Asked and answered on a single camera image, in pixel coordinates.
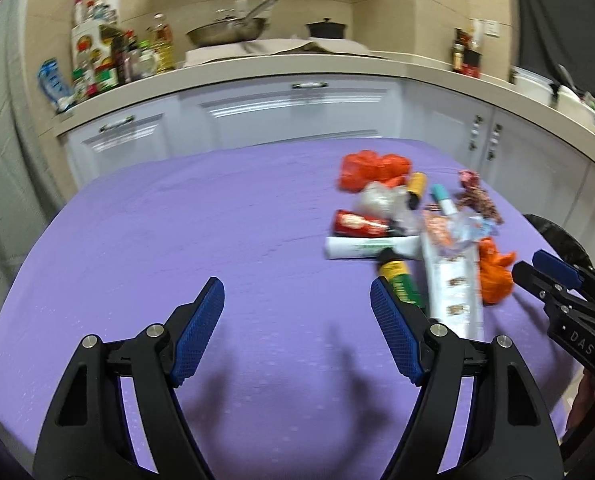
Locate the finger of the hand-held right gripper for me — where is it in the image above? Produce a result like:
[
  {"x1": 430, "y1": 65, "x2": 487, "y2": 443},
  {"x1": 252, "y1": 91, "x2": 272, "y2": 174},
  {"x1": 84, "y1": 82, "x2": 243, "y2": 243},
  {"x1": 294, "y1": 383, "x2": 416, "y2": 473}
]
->
[
  {"x1": 511, "y1": 260, "x2": 578, "y2": 313},
  {"x1": 532, "y1": 249, "x2": 595, "y2": 306}
]

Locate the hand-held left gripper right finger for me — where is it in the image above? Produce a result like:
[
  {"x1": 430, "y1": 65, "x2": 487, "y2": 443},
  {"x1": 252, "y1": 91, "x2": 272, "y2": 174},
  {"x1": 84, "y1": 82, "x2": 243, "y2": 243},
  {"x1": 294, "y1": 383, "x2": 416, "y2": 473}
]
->
[{"x1": 370, "y1": 276, "x2": 563, "y2": 480}]

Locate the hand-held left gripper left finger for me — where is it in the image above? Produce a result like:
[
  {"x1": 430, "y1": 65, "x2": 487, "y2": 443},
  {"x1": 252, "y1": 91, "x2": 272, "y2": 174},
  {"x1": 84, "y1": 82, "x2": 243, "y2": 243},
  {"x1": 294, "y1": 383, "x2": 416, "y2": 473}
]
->
[{"x1": 32, "y1": 276, "x2": 226, "y2": 480}]

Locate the black round bin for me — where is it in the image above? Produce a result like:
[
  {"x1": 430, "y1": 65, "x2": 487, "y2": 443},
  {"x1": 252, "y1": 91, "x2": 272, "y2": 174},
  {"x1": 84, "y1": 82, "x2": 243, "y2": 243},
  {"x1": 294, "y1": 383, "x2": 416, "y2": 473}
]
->
[{"x1": 524, "y1": 213, "x2": 594, "y2": 273}]

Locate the orange plastic bag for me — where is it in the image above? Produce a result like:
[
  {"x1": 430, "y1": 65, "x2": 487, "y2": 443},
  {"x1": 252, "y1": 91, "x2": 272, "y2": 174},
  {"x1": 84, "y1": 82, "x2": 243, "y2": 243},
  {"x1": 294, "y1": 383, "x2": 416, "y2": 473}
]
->
[{"x1": 477, "y1": 236, "x2": 519, "y2": 306}]

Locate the green and yellow bottle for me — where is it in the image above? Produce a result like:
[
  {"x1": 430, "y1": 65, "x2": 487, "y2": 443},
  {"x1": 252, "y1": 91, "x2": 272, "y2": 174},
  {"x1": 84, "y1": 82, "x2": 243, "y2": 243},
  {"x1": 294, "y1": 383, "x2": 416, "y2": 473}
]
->
[{"x1": 376, "y1": 247, "x2": 425, "y2": 311}]

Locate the long white printed packet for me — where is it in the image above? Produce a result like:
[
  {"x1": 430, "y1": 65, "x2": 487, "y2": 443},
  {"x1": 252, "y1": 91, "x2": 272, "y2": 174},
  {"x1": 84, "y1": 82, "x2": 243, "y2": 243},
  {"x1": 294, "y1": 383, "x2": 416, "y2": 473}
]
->
[{"x1": 420, "y1": 232, "x2": 485, "y2": 343}]

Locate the clear blue wrapper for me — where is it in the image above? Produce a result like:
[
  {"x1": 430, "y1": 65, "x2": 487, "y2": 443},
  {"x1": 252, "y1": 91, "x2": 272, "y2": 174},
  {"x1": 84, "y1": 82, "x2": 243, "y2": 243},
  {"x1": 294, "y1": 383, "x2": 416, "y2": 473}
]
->
[{"x1": 447, "y1": 212, "x2": 493, "y2": 256}]

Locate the white tube with green print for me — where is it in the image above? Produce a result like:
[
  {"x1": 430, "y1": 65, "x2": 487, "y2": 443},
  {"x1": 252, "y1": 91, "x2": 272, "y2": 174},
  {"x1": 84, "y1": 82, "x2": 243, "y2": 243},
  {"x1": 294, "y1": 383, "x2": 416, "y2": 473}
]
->
[{"x1": 324, "y1": 234, "x2": 425, "y2": 262}]

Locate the red patterned wrapper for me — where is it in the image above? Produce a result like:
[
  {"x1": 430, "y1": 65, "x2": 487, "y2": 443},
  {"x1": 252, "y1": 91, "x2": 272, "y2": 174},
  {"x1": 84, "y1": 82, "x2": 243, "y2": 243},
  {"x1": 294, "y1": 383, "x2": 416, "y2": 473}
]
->
[{"x1": 452, "y1": 169, "x2": 504, "y2": 226}]

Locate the orange printed wrapper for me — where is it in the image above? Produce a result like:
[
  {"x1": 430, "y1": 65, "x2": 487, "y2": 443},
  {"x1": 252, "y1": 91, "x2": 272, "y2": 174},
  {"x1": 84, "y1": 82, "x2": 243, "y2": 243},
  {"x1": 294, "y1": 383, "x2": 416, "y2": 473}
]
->
[{"x1": 422, "y1": 207, "x2": 458, "y2": 251}]

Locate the red snack can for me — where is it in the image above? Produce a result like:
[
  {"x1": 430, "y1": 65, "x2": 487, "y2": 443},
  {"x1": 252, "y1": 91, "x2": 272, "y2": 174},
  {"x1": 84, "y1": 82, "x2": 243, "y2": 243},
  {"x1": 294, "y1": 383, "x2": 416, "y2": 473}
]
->
[{"x1": 331, "y1": 209, "x2": 391, "y2": 239}]

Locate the white tube with teal cap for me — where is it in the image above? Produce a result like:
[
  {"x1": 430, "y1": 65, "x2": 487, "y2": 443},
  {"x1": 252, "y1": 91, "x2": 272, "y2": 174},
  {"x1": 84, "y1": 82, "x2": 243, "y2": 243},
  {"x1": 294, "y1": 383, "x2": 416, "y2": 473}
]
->
[{"x1": 430, "y1": 184, "x2": 461, "y2": 218}]

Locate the clear plastic wrap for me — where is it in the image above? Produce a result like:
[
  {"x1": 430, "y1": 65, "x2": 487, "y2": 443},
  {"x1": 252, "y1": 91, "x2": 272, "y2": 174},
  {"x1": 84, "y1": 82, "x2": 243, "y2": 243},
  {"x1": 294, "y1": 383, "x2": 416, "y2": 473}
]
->
[{"x1": 352, "y1": 181, "x2": 421, "y2": 236}]

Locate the yellow bottle with black cap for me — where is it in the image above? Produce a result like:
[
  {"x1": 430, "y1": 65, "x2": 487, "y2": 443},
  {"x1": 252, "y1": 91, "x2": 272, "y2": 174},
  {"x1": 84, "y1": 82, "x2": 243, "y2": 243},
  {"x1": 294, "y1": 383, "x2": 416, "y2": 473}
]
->
[{"x1": 406, "y1": 172, "x2": 429, "y2": 209}]

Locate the red plastic bag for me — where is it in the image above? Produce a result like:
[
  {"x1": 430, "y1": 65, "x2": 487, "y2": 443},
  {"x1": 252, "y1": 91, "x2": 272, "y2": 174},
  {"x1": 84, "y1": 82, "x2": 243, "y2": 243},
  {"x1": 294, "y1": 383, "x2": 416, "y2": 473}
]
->
[{"x1": 337, "y1": 151, "x2": 412, "y2": 193}]

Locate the person's right hand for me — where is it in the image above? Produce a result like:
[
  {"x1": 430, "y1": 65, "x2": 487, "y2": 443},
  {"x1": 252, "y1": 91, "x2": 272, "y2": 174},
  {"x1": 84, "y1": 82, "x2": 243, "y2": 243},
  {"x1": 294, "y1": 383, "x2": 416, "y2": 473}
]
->
[{"x1": 566, "y1": 367, "x2": 595, "y2": 443}]

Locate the purple tablecloth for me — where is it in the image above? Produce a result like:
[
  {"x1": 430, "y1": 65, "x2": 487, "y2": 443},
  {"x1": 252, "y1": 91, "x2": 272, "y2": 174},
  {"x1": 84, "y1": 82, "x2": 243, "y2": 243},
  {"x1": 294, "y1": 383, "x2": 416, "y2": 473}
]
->
[{"x1": 0, "y1": 137, "x2": 585, "y2": 480}]

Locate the white plastic container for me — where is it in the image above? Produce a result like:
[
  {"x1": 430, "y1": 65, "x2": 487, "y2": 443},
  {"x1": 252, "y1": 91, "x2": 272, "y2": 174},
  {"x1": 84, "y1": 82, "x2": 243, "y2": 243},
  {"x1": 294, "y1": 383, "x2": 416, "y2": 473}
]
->
[
  {"x1": 510, "y1": 66, "x2": 553, "y2": 106},
  {"x1": 555, "y1": 85, "x2": 595, "y2": 126}
]

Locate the dark sauce bottle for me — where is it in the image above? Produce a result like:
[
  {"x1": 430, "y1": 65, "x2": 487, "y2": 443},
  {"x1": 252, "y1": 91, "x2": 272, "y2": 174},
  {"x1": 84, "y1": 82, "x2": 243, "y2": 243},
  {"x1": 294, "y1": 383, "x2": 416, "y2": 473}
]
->
[{"x1": 451, "y1": 28, "x2": 465, "y2": 73}]

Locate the white kitchen cabinet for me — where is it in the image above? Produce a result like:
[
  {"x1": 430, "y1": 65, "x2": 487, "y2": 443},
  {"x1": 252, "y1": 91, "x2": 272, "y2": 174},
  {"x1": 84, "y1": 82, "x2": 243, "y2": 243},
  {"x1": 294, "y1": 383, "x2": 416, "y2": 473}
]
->
[{"x1": 37, "y1": 52, "x2": 595, "y2": 411}]

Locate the dark cloth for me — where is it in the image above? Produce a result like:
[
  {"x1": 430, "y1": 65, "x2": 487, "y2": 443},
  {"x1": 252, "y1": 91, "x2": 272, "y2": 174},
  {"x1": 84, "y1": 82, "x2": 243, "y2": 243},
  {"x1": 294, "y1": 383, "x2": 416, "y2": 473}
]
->
[{"x1": 512, "y1": 0, "x2": 595, "y2": 136}]

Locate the grey curtain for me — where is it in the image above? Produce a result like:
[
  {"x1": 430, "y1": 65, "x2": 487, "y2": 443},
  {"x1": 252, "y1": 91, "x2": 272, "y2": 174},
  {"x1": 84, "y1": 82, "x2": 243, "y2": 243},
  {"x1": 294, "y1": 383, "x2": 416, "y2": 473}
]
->
[{"x1": 0, "y1": 0, "x2": 78, "y2": 301}]

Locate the beige stove cover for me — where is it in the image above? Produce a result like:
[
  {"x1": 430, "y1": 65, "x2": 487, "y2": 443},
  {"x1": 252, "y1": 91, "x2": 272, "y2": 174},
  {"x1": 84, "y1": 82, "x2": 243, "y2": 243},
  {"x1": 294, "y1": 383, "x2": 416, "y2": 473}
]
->
[{"x1": 184, "y1": 37, "x2": 388, "y2": 68}]

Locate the row of condiment bottles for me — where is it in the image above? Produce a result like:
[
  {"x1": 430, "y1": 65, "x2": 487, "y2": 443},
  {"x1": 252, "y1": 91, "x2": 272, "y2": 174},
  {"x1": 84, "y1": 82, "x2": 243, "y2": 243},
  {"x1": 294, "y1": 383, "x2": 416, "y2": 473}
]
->
[{"x1": 71, "y1": 0, "x2": 158, "y2": 101}]

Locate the cooking oil bottle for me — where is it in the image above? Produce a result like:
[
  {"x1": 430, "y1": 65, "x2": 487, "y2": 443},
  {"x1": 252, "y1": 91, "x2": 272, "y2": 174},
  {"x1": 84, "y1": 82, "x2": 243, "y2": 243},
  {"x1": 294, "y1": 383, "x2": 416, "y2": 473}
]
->
[{"x1": 147, "y1": 12, "x2": 177, "y2": 73}]

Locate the blue snack packet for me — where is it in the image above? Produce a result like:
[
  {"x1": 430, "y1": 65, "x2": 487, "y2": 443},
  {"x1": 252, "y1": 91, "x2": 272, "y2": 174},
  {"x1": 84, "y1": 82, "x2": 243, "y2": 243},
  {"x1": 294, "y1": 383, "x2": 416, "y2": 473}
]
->
[{"x1": 37, "y1": 57, "x2": 75, "y2": 113}]

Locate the steel wok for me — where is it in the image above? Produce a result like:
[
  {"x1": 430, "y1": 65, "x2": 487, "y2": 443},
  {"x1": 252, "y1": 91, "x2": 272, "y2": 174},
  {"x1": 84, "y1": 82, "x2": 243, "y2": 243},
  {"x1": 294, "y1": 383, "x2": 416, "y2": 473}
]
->
[{"x1": 185, "y1": 0, "x2": 278, "y2": 47}]

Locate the black cooking pot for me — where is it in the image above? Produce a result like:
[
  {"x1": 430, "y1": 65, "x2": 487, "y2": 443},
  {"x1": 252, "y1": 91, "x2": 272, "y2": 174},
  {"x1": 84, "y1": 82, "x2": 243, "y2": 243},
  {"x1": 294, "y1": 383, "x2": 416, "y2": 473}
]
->
[{"x1": 305, "y1": 17, "x2": 348, "y2": 41}]

